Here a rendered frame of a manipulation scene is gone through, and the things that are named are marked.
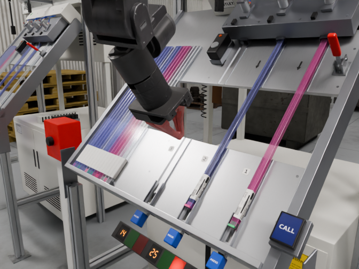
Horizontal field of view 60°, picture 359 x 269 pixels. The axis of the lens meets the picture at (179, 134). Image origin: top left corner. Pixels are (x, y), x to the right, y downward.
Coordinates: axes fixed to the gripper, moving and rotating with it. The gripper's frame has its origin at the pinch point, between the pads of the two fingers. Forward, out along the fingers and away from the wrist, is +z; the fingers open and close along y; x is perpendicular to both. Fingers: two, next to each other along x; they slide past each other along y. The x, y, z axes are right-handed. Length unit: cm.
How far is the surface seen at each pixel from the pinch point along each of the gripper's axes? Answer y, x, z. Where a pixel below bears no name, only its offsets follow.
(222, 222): -8.0, 7.1, 15.6
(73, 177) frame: 53, 12, 23
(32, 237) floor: 136, 43, 82
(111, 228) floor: 111, 12, 104
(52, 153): 88, 7, 29
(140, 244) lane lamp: 8.0, 18.3, 18.0
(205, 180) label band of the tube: -0.3, 0.7, 13.7
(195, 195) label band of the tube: 0.1, 4.6, 14.2
